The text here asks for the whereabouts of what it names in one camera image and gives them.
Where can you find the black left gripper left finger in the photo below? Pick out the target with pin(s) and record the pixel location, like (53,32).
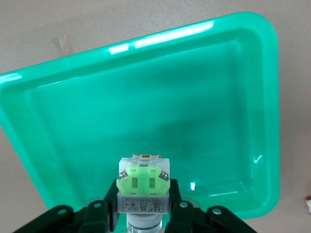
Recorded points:
(97,216)

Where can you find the clear tape piece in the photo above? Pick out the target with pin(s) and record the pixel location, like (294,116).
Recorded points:
(60,43)

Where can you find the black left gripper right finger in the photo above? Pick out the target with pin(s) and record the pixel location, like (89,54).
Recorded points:
(189,218)

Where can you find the green plastic tray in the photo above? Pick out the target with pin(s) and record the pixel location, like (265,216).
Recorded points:
(145,109)

